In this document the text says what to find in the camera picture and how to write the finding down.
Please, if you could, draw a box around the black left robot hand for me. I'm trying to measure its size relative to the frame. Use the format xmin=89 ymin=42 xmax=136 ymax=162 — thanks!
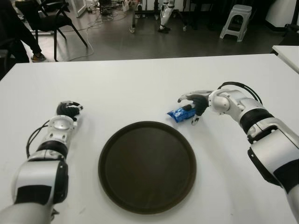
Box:
xmin=56 ymin=100 xmax=84 ymax=122

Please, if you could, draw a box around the black rolling frame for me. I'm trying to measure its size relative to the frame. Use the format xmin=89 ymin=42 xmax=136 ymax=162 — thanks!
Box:
xmin=128 ymin=0 xmax=190 ymax=33

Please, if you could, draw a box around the person in dark clothes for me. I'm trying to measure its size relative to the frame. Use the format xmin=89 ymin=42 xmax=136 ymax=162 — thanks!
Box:
xmin=0 ymin=0 xmax=47 ymax=63

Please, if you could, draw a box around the round dark brown tray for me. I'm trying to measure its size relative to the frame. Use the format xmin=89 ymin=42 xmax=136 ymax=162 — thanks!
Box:
xmin=98 ymin=120 xmax=197 ymax=215

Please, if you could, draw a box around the black metal chair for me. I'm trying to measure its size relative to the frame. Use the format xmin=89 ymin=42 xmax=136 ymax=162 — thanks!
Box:
xmin=14 ymin=0 xmax=89 ymax=62

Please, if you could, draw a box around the white humanoid robot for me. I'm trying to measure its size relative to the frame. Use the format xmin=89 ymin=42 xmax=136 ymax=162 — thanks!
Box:
xmin=157 ymin=0 xmax=176 ymax=33

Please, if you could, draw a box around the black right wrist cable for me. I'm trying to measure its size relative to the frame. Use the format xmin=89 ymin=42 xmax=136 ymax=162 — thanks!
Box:
xmin=217 ymin=81 xmax=264 ymax=105

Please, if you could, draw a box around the white floor cable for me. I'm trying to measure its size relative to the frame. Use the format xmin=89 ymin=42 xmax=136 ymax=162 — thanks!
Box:
xmin=67 ymin=13 xmax=122 ymax=62

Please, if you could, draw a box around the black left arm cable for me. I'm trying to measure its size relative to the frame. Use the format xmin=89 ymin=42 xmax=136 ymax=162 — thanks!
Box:
xmin=26 ymin=119 xmax=51 ymax=159

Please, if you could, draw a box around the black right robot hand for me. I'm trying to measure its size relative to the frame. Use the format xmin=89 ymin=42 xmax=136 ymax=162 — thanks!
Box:
xmin=177 ymin=90 xmax=214 ymax=126

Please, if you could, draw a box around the white side table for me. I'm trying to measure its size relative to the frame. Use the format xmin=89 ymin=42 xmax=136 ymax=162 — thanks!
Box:
xmin=272 ymin=45 xmax=299 ymax=74

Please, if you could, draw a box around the black office chair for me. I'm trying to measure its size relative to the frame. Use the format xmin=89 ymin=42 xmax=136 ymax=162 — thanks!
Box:
xmin=278 ymin=23 xmax=299 ymax=46

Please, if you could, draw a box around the grey plastic stool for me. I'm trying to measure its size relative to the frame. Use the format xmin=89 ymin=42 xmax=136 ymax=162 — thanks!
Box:
xmin=219 ymin=4 xmax=253 ymax=42

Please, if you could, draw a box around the white framed board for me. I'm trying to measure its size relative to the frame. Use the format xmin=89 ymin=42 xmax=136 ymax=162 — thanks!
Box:
xmin=67 ymin=0 xmax=87 ymax=18

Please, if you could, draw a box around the blue Oreo cookie pack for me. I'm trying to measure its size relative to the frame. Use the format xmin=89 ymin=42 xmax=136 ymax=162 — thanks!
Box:
xmin=166 ymin=104 xmax=196 ymax=123

